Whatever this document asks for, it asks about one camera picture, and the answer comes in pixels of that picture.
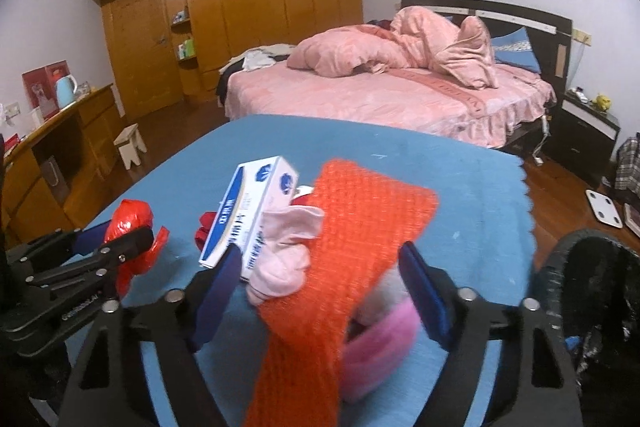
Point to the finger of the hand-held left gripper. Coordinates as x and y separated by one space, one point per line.
125 244
85 239

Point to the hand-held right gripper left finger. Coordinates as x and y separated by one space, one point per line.
220 294

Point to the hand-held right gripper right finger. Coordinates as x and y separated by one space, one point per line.
425 294

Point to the red plastic bag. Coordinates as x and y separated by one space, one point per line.
130 214

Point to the pink fuzzy cloth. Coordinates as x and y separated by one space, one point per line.
380 349

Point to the light pink sock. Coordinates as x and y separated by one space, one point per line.
285 257

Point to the white and blue carton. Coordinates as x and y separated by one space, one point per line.
240 217

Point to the orange knit cloth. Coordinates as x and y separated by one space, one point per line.
350 257

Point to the black bin with liner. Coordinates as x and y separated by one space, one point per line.
600 267

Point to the brown paper bag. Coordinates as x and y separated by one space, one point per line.
55 182

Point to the small white stool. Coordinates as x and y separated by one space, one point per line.
131 144

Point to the wooden desk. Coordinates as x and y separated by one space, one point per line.
95 117

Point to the white container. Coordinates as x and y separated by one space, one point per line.
38 118

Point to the blue felt table cover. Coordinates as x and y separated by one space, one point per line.
400 157

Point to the light blue kettle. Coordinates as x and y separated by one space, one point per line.
66 92

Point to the red box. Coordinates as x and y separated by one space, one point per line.
40 89

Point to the pile of dark clothes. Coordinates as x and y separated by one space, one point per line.
227 74

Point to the bed with pink sheet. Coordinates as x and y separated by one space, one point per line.
375 102

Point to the white bathroom scale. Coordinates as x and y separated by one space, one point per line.
605 207

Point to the green bottle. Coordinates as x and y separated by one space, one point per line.
188 48

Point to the flat framed board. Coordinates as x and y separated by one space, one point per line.
632 219

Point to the black and white nightstand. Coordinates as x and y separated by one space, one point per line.
580 137

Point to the white garment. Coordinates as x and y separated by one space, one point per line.
257 59

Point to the plaid bag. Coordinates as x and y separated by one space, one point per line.
629 167

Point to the pink duvet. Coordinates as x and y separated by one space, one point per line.
360 47

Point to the blue pillow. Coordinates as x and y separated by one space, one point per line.
515 49

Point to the yellow plush toy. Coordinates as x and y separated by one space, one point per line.
602 103

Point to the dark wooden headboard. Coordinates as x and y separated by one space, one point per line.
545 32

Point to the wall outlet plate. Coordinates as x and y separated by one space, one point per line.
582 37

